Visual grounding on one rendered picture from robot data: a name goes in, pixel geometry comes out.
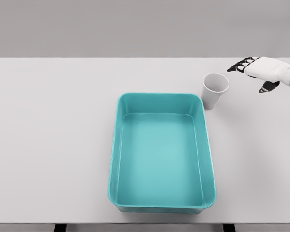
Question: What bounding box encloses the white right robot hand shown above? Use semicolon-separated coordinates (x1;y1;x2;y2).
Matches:
226;56;286;94

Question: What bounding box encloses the white paper cup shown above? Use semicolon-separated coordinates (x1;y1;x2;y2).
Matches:
201;73;230;111

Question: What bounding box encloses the teal rectangular plastic basket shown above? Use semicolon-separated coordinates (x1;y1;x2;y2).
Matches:
107;92;218;215

